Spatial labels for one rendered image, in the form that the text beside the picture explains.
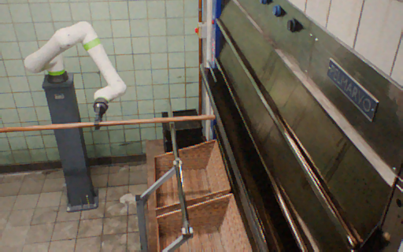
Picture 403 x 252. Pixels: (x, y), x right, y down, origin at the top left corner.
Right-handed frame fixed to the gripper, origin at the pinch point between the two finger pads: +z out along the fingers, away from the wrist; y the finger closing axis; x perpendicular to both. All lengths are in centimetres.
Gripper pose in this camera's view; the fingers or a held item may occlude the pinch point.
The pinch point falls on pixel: (97, 124)
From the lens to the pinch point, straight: 243.1
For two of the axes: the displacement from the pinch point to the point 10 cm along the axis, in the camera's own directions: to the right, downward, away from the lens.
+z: 1.2, 5.2, -8.5
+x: -9.9, 0.6, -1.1
